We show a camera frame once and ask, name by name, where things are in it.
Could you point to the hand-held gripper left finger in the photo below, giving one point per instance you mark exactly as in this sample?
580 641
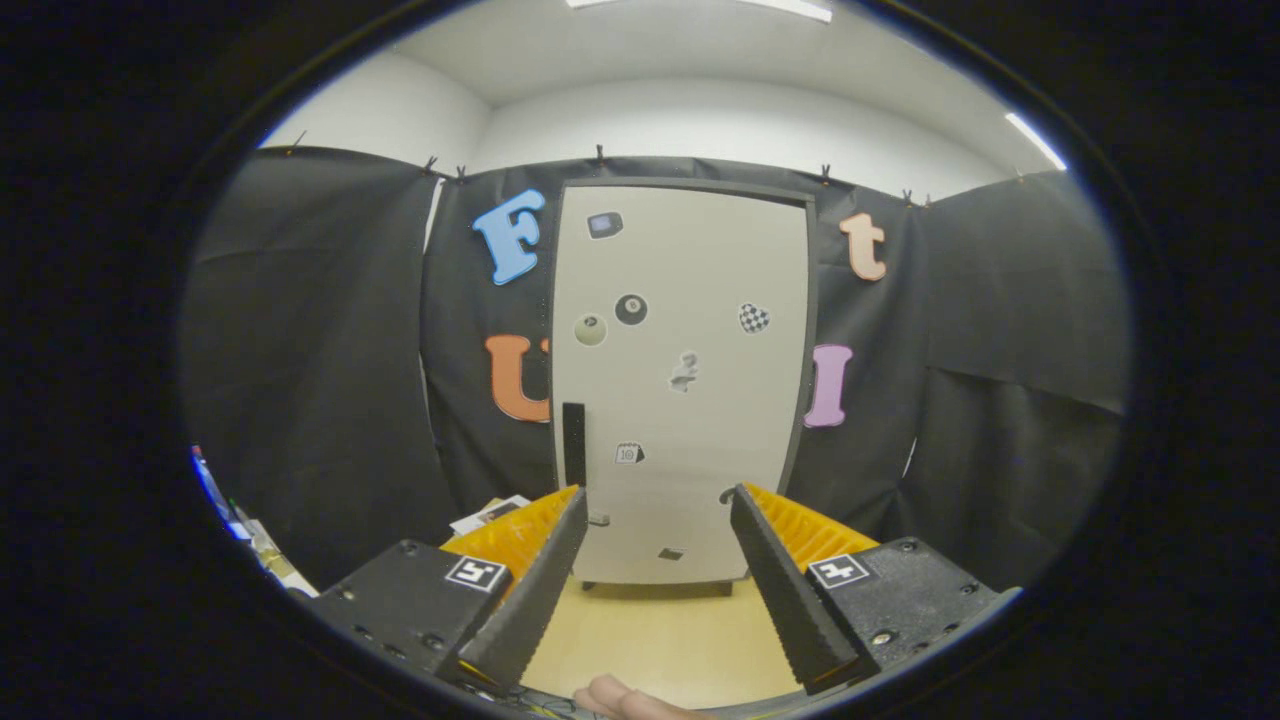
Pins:
525 590

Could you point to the pile of assorted small items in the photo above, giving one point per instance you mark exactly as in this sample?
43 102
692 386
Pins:
250 540

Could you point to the long ceiling light panel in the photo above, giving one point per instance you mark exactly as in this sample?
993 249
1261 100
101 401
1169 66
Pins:
790 8

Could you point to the small brown box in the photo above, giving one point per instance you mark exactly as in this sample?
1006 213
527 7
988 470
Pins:
500 511

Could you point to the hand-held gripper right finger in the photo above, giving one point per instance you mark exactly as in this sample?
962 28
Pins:
790 590

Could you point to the small white box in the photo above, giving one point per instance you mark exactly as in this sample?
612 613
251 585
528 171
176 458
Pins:
470 520

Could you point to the row of black cloth clips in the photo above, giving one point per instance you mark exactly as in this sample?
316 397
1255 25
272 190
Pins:
599 153

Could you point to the grey shoe cabinet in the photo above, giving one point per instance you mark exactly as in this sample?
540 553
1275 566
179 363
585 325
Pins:
700 188

